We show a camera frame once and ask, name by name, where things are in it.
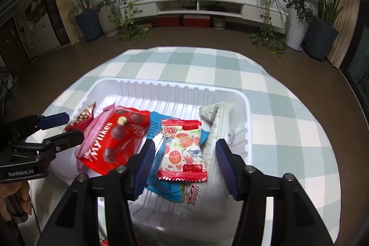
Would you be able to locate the glass sliding door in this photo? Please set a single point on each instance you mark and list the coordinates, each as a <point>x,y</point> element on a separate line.
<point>357,67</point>

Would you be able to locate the plant in white ribbed pot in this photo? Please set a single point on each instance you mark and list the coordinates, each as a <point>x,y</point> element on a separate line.
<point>109,21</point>

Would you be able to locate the fruit print candy packet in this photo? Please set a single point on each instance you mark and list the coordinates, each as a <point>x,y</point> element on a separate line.
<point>181,153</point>

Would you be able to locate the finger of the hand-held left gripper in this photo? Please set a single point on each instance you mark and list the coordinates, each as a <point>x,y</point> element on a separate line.
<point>67,140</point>
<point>53,120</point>

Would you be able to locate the green checkered tablecloth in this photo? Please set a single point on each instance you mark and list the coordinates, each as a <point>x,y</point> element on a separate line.
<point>288,133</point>

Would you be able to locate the beige curtain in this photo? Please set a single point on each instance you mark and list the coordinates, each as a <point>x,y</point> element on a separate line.
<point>343,18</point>

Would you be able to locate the blue snack packet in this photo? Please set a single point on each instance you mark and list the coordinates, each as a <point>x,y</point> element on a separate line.
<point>165,191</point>

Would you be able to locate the white television cabinet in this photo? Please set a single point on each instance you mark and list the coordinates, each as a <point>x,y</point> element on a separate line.
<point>144,8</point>

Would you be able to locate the thin plant on white stand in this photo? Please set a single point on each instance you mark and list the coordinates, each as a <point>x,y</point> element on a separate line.
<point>73,21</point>

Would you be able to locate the pink snack packet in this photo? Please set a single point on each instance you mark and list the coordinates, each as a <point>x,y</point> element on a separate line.
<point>96,125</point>

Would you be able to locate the large-leaf plant in dark pot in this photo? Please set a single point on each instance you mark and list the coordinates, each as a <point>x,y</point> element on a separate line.
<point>320,35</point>

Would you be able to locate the white plastic tray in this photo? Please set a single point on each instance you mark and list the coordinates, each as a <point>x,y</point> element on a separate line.
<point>173,96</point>

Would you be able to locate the red chocolate ball packet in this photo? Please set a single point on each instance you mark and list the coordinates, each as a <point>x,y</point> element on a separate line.
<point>126,142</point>

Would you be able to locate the small white pot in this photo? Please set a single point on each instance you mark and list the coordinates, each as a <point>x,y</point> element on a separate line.
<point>219,22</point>

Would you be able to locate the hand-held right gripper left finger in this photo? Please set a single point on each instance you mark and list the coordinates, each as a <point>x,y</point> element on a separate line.
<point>144,166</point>

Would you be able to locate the long white snack packet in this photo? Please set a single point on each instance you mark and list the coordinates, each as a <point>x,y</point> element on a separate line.
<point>219,122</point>

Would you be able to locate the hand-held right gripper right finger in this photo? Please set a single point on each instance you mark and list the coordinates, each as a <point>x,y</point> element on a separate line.
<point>227,169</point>

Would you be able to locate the bushy plant in white pot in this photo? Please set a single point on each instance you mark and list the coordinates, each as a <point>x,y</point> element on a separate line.
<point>297,32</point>

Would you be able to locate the person's left hand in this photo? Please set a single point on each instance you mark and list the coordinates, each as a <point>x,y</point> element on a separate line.
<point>4,201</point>

